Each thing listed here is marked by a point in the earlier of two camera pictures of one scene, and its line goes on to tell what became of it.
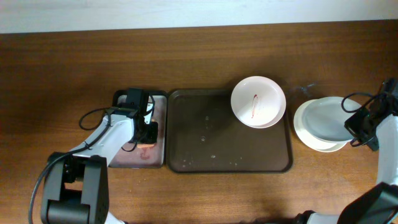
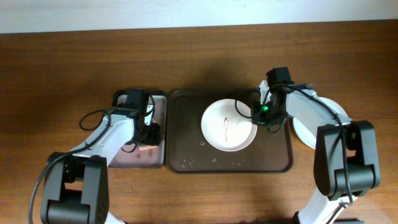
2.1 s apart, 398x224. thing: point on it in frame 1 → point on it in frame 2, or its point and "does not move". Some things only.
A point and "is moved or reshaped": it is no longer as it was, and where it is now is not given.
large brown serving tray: x=204 y=134 does not move
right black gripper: x=350 y=125 → x=257 y=118
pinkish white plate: x=258 y=101 is moved or reshaped
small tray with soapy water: x=150 y=155 does not move
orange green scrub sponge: x=145 y=145 does not move
